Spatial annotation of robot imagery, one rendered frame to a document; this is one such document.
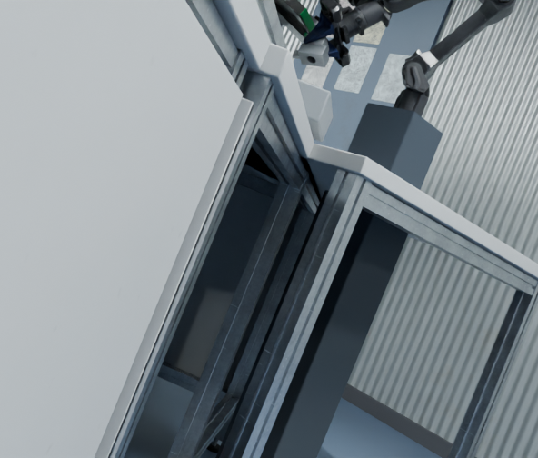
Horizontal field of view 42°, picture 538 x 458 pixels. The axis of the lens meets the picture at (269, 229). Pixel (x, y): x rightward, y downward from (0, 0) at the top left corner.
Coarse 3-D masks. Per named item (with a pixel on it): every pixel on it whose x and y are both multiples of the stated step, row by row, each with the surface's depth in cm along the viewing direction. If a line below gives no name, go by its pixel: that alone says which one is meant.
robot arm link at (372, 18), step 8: (360, 0) 168; (368, 0) 171; (360, 8) 167; (368, 8) 166; (376, 8) 166; (384, 8) 167; (368, 16) 166; (376, 16) 167; (384, 16) 167; (368, 24) 168; (384, 24) 170
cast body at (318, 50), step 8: (320, 40) 165; (304, 48) 165; (312, 48) 165; (320, 48) 164; (328, 48) 168; (296, 56) 167; (304, 56) 166; (312, 56) 165; (320, 56) 163; (328, 56) 166; (304, 64) 168; (312, 64) 167; (320, 64) 166
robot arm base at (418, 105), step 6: (402, 90) 166; (408, 90) 163; (402, 96) 164; (408, 96) 162; (414, 96) 162; (420, 96) 162; (396, 102) 166; (402, 102) 163; (408, 102) 162; (414, 102) 162; (420, 102) 162; (426, 102) 164; (402, 108) 163; (408, 108) 162; (414, 108) 162; (420, 108) 163; (420, 114) 163
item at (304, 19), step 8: (280, 0) 170; (288, 0) 165; (296, 0) 165; (288, 8) 169; (296, 8) 165; (304, 8) 164; (296, 16) 169; (304, 16) 166; (304, 24) 169; (312, 24) 172
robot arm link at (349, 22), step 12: (324, 0) 162; (336, 12) 160; (348, 12) 168; (360, 12) 166; (348, 24) 166; (360, 24) 166; (336, 36) 169; (348, 36) 167; (336, 60) 176; (348, 60) 173
